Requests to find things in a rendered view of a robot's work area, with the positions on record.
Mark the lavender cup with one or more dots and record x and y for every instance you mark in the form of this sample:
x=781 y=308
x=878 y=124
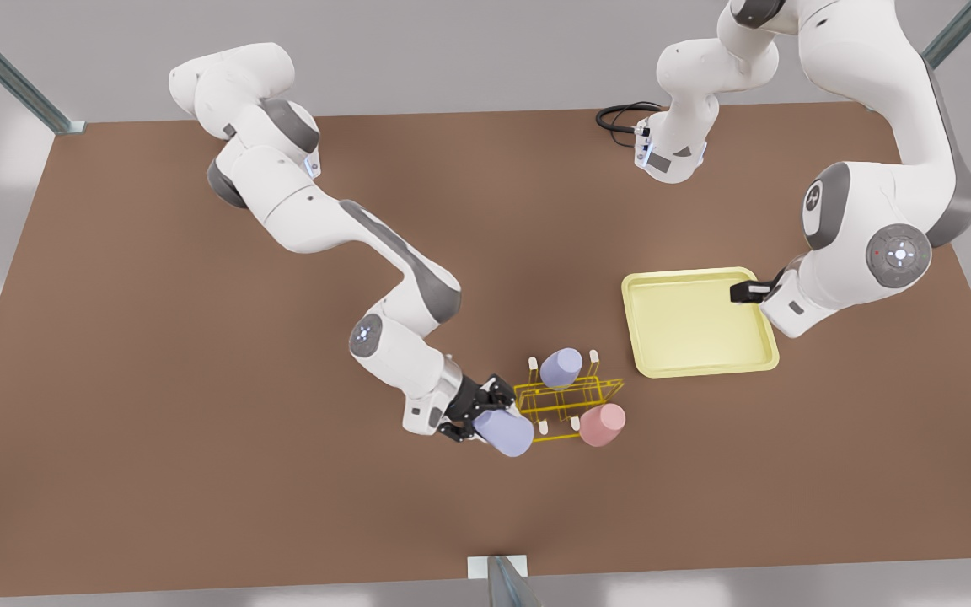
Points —
x=504 y=432
x=560 y=367

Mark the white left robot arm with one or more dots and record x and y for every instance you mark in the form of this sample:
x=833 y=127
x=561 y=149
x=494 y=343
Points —
x=873 y=211

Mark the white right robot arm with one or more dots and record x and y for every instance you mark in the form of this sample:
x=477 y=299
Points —
x=308 y=215

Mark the pale yellow tray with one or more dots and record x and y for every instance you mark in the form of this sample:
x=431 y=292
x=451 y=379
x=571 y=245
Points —
x=698 y=322

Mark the pink cup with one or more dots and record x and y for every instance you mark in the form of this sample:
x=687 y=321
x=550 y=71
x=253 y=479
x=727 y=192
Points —
x=602 y=425

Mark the silver frame post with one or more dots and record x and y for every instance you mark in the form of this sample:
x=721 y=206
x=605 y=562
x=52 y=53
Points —
x=502 y=580
x=957 y=29
x=5 y=72

